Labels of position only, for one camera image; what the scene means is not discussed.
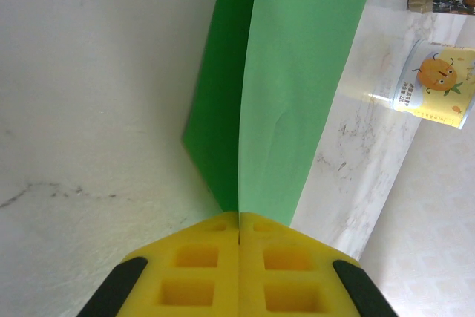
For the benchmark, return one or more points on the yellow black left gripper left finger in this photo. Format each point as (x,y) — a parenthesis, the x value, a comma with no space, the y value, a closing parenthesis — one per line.
(185,276)

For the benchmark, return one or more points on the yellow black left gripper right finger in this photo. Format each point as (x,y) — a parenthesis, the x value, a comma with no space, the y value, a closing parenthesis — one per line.
(297,276)

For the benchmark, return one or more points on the green paper sheet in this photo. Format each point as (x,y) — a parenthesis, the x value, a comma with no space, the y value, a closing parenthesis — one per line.
(289,90)

